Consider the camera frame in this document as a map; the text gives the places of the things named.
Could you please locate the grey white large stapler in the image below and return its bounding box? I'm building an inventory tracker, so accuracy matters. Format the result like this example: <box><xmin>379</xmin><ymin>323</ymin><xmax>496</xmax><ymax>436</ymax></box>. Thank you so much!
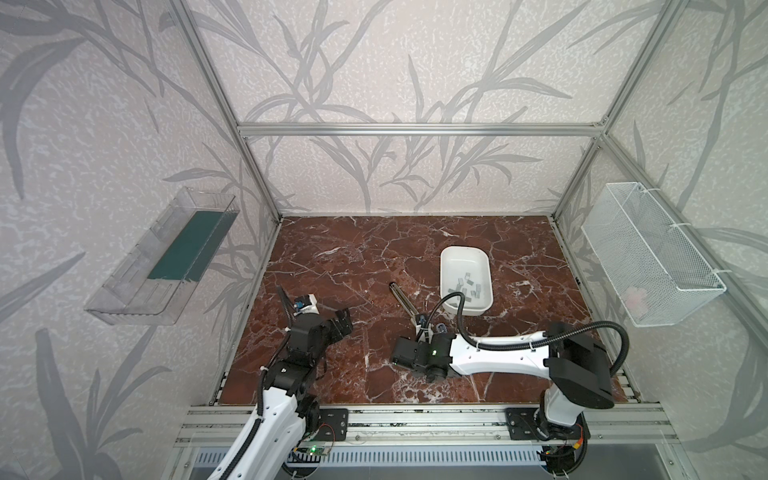
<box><xmin>389</xmin><ymin>282</ymin><xmax>420</xmax><ymax>328</ymax></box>

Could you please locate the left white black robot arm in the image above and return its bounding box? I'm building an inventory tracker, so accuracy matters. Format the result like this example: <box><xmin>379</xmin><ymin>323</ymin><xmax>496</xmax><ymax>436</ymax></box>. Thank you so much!
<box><xmin>210</xmin><ymin>308</ymin><xmax>353</xmax><ymax>479</ymax></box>

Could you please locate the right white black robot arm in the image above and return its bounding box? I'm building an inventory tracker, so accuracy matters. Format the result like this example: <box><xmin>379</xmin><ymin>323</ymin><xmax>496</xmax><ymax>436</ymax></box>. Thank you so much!
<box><xmin>391</xmin><ymin>318</ymin><xmax>630</xmax><ymax>429</ymax></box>

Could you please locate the white plastic tray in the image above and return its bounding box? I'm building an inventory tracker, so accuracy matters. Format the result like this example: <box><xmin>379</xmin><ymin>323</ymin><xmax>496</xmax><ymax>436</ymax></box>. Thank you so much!
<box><xmin>440</xmin><ymin>246</ymin><xmax>493</xmax><ymax>316</ymax></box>

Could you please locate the green circuit board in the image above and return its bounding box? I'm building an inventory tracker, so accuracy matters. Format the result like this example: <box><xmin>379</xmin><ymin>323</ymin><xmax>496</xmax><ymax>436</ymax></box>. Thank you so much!
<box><xmin>291</xmin><ymin>445</ymin><xmax>333</xmax><ymax>463</ymax></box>

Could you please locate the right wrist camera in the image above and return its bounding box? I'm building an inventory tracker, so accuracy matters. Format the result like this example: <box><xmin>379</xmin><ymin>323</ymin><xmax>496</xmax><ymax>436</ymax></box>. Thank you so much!
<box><xmin>415</xmin><ymin>313</ymin><xmax>433</xmax><ymax>342</ymax></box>

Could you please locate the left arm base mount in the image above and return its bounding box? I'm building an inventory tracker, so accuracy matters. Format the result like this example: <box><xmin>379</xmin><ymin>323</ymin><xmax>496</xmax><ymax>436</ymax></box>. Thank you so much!
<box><xmin>304</xmin><ymin>407</ymin><xmax>349</xmax><ymax>442</ymax></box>

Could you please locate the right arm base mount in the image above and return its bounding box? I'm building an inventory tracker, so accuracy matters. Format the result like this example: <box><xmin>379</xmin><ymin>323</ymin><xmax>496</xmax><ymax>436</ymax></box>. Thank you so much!
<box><xmin>504</xmin><ymin>407</ymin><xmax>591</xmax><ymax>443</ymax></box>

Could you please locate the aluminium front rail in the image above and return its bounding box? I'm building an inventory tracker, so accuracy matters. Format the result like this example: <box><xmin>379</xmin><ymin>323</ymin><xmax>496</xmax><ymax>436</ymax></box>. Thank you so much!
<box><xmin>173</xmin><ymin>403</ymin><xmax>680</xmax><ymax>448</ymax></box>

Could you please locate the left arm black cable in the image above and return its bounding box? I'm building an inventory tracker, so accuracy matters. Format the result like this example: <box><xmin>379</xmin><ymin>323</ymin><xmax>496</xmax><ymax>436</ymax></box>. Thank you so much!
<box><xmin>215</xmin><ymin>284</ymin><xmax>301</xmax><ymax>480</ymax></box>

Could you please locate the clear wall shelf green mat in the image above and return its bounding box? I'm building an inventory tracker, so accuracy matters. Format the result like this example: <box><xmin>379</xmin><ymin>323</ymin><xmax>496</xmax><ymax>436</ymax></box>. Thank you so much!
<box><xmin>85</xmin><ymin>187</ymin><xmax>240</xmax><ymax>326</ymax></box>

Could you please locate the white wire mesh basket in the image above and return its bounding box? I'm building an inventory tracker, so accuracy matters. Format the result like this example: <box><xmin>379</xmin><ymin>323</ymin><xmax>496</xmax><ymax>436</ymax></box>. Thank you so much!
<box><xmin>582</xmin><ymin>182</ymin><xmax>727</xmax><ymax>328</ymax></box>

